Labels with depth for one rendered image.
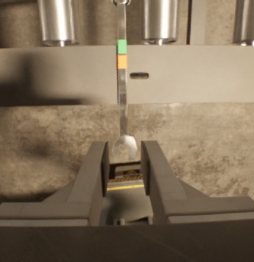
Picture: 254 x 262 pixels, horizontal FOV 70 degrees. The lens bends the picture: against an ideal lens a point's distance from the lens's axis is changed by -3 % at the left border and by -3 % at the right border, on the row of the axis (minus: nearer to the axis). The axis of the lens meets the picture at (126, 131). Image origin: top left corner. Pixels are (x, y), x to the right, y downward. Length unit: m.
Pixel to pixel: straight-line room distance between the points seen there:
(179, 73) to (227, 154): 1.58
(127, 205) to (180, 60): 1.26
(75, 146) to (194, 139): 1.01
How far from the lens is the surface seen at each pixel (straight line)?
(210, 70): 0.33
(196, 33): 0.74
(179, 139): 1.63
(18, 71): 0.34
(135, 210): 1.50
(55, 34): 0.59
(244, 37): 0.69
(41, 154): 1.74
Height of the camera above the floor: 1.47
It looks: 73 degrees down
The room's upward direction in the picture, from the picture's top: 175 degrees clockwise
